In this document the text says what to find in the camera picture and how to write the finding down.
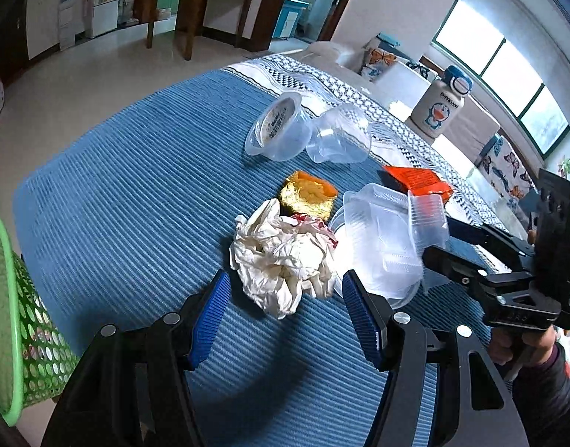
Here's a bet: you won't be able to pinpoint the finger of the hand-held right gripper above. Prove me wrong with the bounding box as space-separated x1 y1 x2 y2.
422 246 533 299
445 216 539 261

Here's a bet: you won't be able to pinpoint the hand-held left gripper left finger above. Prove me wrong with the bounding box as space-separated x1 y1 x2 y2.
52 269 233 447

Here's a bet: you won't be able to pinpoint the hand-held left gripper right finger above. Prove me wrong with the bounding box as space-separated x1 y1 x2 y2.
341 269 530 447

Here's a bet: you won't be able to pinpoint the clear round plastic bowl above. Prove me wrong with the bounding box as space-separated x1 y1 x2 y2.
329 209 424 310

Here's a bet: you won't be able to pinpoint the small clear square cups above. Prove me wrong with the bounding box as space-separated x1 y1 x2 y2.
407 189 450 258

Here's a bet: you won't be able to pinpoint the clear rectangular plastic container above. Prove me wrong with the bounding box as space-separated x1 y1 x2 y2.
343 184 425 289

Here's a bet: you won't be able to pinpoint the white paper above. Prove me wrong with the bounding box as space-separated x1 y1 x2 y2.
229 199 338 320

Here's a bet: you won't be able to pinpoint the orange packet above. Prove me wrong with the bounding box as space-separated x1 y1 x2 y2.
382 165 454 210

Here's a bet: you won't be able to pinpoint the gold foil wrapper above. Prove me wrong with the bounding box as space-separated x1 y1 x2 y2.
279 171 339 219

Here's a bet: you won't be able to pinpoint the clear plastic cup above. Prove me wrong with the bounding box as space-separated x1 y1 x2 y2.
305 102 372 165

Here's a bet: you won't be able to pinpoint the clear cup with printed lid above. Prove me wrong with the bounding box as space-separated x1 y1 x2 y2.
245 92 313 163

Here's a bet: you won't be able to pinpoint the green plastic basket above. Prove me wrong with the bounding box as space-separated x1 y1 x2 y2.
0 211 81 427

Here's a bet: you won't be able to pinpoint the person's right forearm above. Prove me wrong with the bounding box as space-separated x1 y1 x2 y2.
512 342 570 447

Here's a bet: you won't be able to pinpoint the person's right hand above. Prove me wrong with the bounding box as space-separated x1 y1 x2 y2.
488 326 559 370

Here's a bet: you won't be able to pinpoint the butterfly print cushion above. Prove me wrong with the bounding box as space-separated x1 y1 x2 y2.
360 37 402 82
475 135 539 210

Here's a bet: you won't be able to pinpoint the beige seat cushion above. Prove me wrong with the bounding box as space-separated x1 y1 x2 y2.
434 98 500 164

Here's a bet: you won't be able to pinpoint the white cartoon bottle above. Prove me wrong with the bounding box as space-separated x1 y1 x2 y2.
410 65 473 139

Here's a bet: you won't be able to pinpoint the blue ribbed blanket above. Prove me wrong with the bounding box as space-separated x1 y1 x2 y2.
14 69 500 447

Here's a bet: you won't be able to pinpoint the white seat cushion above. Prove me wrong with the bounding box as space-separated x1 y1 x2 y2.
373 63 437 108

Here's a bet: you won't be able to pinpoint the window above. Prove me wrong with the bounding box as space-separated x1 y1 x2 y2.
429 0 570 156

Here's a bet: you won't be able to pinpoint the white patterned tablecloth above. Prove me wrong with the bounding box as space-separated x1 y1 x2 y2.
220 53 513 271

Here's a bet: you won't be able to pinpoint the white pillow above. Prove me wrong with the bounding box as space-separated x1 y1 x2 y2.
296 41 364 73

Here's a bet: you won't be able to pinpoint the teal bathroom cabinet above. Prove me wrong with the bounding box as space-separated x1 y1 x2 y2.
272 0 310 40

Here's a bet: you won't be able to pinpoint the white fridge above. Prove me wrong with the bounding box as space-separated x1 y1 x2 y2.
87 0 137 39

